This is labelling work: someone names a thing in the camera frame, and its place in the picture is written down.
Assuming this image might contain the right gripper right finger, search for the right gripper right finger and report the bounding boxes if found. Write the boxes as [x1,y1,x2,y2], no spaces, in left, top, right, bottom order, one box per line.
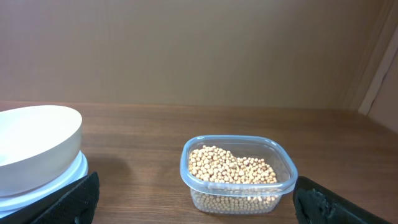
[292,176,389,224]

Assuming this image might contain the soybeans in container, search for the soybeans in container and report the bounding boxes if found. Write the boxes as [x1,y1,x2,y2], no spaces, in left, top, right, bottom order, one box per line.
[188,146,280,214]

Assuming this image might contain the white digital kitchen scale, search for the white digital kitchen scale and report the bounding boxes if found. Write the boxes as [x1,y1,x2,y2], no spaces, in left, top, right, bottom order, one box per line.
[1,151,88,218]

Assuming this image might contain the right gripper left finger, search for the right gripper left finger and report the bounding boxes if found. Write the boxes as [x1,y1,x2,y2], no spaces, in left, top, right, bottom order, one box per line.
[1,172,100,224]

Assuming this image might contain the clear plastic container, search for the clear plastic container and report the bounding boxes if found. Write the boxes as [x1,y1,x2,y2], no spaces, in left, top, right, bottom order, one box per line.
[180,135,298,215]

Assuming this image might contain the white bowl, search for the white bowl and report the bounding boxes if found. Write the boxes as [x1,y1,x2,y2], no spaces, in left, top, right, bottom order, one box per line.
[1,105,83,197]

